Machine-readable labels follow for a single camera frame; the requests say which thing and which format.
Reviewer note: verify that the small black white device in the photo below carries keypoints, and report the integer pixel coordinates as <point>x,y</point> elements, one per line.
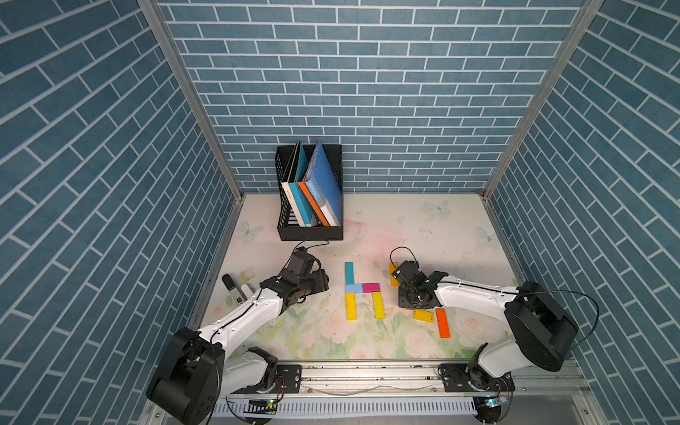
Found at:
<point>233,289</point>

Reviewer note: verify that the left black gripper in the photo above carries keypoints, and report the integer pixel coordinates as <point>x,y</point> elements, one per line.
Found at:
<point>320,281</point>

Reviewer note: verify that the black mesh file holder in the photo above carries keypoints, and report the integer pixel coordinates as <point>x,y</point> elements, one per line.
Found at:
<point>287,227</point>

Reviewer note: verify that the magenta block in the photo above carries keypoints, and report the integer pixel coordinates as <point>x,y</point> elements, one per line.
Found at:
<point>371,287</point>

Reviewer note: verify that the yellow long block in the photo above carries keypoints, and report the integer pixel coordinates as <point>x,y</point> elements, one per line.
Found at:
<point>351,307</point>

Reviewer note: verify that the large blue folder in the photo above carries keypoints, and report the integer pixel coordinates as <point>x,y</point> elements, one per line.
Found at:
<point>321,181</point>

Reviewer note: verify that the white book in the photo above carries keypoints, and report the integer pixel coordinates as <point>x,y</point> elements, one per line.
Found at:
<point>288,178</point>

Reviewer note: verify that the yellow small block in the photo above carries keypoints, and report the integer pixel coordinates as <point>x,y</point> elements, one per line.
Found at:
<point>424,316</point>

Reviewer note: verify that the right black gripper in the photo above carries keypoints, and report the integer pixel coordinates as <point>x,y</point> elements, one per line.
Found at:
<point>401,301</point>

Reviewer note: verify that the teal long block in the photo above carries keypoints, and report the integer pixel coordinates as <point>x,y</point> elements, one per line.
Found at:
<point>349,273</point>

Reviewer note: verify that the aluminium mounting rail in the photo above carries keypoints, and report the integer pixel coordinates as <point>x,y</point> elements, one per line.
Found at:
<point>419,378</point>

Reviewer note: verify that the orange book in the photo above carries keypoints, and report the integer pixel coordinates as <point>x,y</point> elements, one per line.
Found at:
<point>312,201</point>

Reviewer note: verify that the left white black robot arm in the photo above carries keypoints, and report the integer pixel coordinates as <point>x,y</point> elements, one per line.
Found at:
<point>195,368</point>

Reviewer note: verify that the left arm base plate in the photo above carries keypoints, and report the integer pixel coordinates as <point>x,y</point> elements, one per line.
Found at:
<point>286,379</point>

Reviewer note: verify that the white slotted cable duct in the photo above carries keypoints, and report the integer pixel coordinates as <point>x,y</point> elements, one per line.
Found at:
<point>330,408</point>

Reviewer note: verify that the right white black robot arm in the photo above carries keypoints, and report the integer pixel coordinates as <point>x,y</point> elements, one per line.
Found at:
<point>541,333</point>

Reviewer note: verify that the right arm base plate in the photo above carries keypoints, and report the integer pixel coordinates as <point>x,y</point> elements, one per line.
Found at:
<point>458,377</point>

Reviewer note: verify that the orange long block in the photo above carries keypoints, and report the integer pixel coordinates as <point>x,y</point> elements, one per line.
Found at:
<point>442,323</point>

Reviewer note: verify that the teal book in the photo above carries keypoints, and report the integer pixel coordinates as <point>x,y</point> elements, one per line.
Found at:
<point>305,208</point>

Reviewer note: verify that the light blue block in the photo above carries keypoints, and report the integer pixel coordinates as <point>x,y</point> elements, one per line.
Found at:
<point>354,288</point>

